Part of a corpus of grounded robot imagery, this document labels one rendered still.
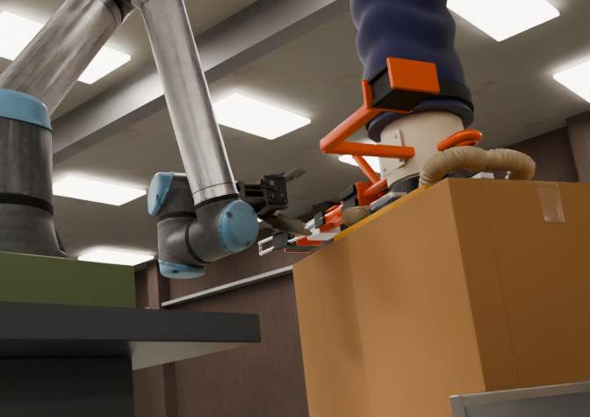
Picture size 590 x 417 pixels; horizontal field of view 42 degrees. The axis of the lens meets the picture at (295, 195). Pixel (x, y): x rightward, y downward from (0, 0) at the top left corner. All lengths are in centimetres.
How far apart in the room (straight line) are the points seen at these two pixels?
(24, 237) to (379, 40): 86
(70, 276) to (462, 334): 58
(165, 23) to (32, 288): 70
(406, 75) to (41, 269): 59
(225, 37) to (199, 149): 519
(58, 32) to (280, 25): 474
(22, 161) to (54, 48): 42
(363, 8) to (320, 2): 431
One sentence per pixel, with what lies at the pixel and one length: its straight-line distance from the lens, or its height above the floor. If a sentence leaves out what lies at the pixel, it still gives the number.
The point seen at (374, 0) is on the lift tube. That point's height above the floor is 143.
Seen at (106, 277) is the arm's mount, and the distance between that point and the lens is 107.
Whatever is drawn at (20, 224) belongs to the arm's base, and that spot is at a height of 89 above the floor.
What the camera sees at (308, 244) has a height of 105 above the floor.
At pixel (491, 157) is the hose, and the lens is 144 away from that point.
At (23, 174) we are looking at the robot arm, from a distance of 111.
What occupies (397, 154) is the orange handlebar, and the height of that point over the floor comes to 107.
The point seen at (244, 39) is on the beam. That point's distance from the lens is 644.
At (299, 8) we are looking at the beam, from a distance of 611.
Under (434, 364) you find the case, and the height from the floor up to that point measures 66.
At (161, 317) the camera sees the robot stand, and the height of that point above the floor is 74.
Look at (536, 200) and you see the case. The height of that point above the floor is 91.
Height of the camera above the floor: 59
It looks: 17 degrees up
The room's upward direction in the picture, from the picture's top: 7 degrees counter-clockwise
